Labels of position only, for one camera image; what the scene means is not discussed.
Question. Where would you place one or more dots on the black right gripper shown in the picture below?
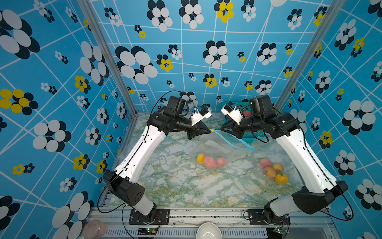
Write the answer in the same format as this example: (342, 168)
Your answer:
(234, 128)

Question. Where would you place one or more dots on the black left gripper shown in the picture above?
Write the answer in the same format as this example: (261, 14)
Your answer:
(196, 128)

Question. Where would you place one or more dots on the yellow orange peach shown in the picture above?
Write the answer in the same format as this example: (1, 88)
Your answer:
(200, 158)

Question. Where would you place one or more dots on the pink red peach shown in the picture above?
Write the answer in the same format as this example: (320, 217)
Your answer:
(265, 162)

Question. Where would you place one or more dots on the clear zip-top bag blue zipper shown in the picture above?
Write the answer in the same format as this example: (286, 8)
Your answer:
(275, 154)

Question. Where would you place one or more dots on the teal plastic basket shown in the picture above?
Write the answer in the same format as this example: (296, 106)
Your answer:
(250, 139)

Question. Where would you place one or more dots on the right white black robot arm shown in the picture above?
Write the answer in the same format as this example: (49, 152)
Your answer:
(320, 188)

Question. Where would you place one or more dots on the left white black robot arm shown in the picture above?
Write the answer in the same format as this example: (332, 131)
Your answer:
(122, 182)

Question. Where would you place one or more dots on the white bowl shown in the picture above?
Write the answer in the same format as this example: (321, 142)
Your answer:
(208, 230)

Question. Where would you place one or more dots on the pink translucent object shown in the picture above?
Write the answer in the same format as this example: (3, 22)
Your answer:
(94, 229)

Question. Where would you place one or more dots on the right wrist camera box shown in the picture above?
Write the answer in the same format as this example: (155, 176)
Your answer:
(259, 106)

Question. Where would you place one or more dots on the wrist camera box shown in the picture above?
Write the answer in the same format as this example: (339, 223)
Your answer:
(259, 106)
(178, 107)

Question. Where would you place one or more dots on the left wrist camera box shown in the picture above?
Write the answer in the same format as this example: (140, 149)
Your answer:
(178, 107)

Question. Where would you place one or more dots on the aluminium front rail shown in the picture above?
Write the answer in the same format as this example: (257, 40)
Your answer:
(233, 223)

